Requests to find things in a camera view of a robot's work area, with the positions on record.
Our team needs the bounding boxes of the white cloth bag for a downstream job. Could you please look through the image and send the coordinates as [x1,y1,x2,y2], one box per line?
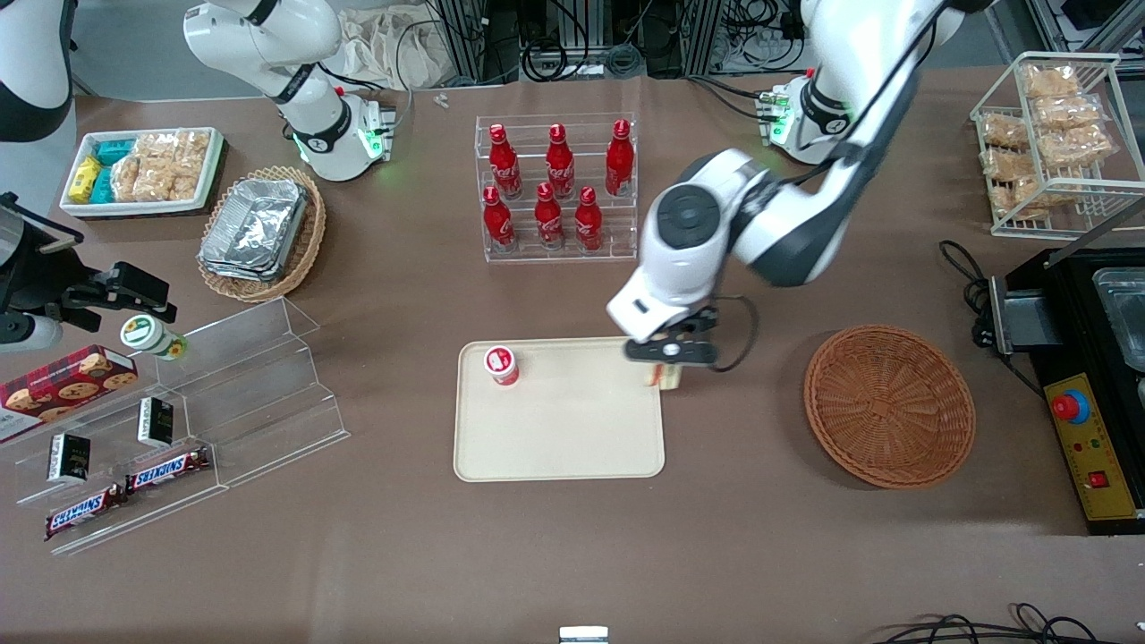
[335,4,466,90]

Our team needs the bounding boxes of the red cola bottle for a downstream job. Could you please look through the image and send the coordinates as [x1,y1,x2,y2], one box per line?
[488,123,523,199]
[482,185,517,253]
[573,186,605,252]
[605,119,635,198]
[533,182,565,250]
[545,123,576,199]

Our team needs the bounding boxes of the black arm base cable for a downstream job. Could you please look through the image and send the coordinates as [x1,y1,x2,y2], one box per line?
[320,61,414,137]
[687,74,781,123]

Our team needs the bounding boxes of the black left arm base cable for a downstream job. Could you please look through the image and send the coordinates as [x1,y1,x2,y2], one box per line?
[687,74,781,123]

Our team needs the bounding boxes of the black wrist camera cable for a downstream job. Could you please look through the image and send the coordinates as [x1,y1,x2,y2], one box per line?
[713,295,759,374]

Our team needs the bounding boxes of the red white lidded cup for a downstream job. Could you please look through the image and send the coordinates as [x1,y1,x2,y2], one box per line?
[484,344,522,387]

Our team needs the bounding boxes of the black machine yellow control panel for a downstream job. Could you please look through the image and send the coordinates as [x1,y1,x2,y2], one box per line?
[988,204,1145,536]

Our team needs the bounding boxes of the black coiled cable bundle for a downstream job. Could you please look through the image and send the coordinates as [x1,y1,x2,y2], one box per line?
[523,36,647,83]

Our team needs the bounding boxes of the Snickers bar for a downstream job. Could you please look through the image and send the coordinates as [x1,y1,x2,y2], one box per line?
[125,446,214,496]
[45,485,126,541]

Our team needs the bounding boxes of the clear acrylic step shelf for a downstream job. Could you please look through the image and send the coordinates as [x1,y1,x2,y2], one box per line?
[0,297,352,557]

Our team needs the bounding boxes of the white wire basket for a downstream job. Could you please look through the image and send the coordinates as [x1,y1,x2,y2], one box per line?
[971,51,1126,239]

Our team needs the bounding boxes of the black floor cables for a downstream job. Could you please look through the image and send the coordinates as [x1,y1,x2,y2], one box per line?
[872,602,1145,644]

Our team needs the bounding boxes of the aluminium foil tray stack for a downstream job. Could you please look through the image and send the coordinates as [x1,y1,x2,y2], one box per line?
[199,177,310,284]

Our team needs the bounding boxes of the red cookie box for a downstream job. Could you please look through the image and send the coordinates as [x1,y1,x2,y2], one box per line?
[0,344,140,445]

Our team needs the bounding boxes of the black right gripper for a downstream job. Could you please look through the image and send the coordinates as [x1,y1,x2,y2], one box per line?
[0,194,178,326]

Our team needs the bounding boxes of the oval tan wicker basket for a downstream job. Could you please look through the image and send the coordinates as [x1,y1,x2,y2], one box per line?
[197,165,327,303]

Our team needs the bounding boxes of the round brown wicker basket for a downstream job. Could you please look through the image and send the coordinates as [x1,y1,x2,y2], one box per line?
[803,324,977,490]

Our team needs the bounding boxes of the aluminium frame post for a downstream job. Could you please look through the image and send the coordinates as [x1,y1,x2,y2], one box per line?
[429,0,489,87]

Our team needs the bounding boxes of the black machine power cable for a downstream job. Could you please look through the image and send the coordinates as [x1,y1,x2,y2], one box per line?
[937,240,1047,399]

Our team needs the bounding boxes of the clear acrylic bottle rack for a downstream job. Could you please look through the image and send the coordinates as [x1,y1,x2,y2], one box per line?
[474,112,640,264]

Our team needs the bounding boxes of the green white lidded cup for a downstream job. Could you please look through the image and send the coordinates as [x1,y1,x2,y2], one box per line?
[121,315,189,361]

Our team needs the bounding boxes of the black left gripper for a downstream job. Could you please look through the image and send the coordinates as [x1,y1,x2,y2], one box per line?
[657,307,722,343]

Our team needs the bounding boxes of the small yellow box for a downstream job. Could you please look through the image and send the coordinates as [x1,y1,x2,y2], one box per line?
[70,157,103,203]

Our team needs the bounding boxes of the black right arm base cable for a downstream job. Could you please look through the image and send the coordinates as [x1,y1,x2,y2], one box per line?
[320,61,414,137]

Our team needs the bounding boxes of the small black box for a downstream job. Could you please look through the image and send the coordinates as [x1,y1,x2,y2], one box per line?
[47,433,92,485]
[137,397,175,448]

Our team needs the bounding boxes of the white rectangular dish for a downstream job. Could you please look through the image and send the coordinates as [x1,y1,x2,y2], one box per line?
[59,127,225,218]

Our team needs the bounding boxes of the cream plastic tray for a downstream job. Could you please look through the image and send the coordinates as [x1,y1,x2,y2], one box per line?
[454,337,666,483]

